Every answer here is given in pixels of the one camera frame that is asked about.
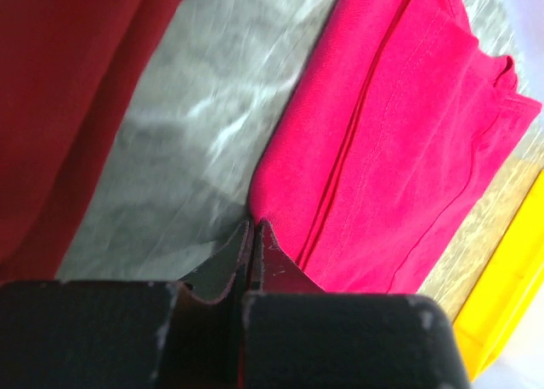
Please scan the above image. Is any yellow plastic tray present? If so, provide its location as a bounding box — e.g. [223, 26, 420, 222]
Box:
[453, 174, 543, 381]

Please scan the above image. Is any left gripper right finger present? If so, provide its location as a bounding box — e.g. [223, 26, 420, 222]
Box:
[244, 221, 322, 388]

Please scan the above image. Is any folded dark red t shirt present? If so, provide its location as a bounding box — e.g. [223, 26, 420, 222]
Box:
[1, 0, 182, 280]

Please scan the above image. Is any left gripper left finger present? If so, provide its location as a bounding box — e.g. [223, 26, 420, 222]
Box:
[161, 219, 251, 388]

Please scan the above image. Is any pink t shirt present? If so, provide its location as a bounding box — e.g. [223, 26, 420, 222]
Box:
[250, 0, 541, 293]

